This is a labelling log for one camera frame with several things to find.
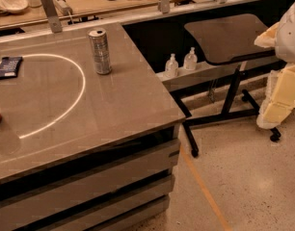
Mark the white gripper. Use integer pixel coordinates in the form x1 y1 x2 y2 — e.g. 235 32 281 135
255 2 295 129

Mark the silver redbull can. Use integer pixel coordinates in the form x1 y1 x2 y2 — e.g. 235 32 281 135
88 28 112 75

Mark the dark blue rxbar wrapper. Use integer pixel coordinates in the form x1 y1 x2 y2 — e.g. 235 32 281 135
0 57 23 79

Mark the black rolling laptop table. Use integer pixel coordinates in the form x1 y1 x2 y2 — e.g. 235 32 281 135
171 13 275 158

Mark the right clear sanitizer bottle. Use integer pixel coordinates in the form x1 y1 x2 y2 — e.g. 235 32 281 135
183 47 198 70

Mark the clear sanitizer bottle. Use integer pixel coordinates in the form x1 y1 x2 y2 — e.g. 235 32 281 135
165 53 178 78
183 47 198 70

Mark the left clear sanitizer bottle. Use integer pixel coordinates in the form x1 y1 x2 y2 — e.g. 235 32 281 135
165 53 178 78

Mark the grey drawer cabinet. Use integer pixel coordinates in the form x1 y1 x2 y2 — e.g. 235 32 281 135
0 124 180 231

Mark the white power strip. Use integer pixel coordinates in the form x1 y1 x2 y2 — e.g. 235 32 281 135
53 0 72 15

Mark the white bowl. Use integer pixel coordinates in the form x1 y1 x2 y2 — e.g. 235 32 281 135
0 0 29 13

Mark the left metal bracket post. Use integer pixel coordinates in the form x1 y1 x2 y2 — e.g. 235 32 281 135
40 0 62 33

